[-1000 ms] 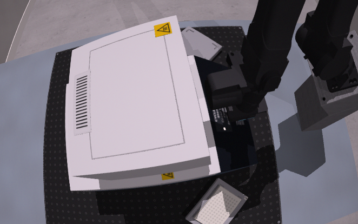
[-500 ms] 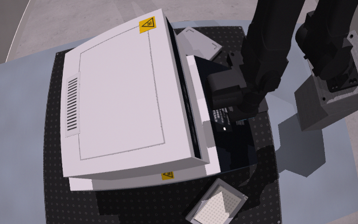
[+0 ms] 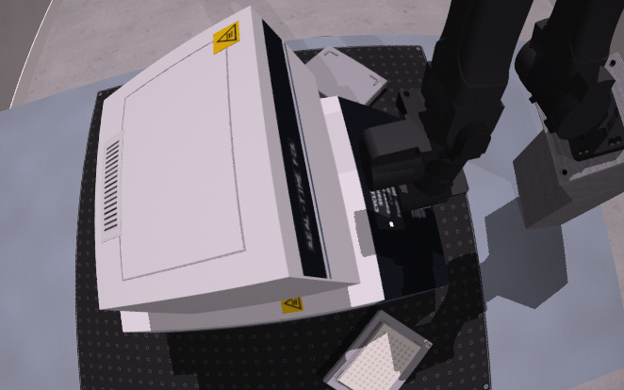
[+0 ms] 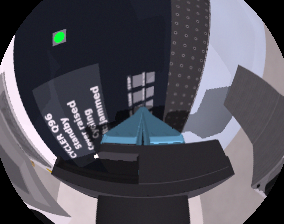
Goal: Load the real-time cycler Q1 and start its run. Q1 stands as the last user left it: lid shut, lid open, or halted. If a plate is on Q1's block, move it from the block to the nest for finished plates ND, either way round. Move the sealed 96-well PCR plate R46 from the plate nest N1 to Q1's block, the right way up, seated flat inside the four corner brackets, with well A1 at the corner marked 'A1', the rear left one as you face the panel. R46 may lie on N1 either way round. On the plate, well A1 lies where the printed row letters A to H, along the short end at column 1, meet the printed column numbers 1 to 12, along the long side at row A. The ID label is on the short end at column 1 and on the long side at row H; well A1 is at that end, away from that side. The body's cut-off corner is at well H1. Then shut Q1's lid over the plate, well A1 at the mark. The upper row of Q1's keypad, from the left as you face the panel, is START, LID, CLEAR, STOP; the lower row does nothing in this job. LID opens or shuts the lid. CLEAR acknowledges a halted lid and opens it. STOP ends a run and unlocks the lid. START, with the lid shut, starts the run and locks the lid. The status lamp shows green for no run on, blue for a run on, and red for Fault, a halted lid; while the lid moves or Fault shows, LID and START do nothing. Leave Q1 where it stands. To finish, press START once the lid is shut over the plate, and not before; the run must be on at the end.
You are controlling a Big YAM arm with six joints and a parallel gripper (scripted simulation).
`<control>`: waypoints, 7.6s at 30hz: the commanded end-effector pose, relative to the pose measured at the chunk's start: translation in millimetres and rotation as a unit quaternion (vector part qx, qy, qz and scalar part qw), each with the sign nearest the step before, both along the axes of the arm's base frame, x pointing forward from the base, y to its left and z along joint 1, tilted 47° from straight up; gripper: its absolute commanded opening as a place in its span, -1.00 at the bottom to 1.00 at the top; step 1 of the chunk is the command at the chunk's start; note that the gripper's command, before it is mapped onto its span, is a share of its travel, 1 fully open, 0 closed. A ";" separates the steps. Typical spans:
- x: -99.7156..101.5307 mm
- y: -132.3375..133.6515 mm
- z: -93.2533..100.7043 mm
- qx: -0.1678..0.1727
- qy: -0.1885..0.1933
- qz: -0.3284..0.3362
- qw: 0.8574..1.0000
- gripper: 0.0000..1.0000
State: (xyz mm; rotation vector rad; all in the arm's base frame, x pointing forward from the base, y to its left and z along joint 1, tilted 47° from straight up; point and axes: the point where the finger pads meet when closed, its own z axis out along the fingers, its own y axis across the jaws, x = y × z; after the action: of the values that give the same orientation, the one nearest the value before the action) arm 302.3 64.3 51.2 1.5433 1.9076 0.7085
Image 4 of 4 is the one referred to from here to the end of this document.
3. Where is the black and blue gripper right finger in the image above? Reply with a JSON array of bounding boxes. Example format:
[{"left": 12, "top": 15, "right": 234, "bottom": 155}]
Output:
[{"left": 143, "top": 107, "right": 185, "bottom": 145}]

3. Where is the white real-time pcr cycler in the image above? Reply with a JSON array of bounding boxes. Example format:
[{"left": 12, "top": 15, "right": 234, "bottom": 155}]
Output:
[{"left": 0, "top": 0, "right": 171, "bottom": 224}]

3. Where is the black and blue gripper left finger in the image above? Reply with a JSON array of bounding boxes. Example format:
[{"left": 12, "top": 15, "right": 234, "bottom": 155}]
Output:
[{"left": 101, "top": 107, "right": 143, "bottom": 145}]

